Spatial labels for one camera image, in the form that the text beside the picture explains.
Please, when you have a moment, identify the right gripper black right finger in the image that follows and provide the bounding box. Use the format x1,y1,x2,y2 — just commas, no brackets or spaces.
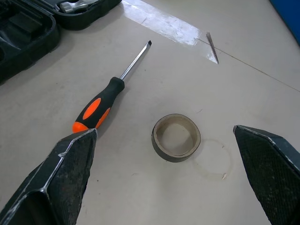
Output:
233,125,300,225

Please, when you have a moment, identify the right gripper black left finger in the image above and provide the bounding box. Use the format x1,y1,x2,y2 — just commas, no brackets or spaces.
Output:
0,128,98,225

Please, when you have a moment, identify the black orange flathead screwdriver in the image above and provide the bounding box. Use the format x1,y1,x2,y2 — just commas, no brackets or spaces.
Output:
72,40,153,134

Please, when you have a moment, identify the black tool case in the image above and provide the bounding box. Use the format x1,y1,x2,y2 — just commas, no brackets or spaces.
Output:
0,0,123,86

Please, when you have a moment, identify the dark tape roll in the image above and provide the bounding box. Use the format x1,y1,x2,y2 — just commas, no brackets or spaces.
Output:
151,113,202,162

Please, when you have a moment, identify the blue padded case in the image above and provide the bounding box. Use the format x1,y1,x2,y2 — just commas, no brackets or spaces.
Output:
269,0,300,48

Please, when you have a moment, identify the silver claw hammer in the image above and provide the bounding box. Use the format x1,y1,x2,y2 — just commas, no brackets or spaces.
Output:
59,0,90,13

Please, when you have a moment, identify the clear tape strip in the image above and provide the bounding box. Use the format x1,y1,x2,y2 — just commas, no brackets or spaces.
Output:
121,0,220,64

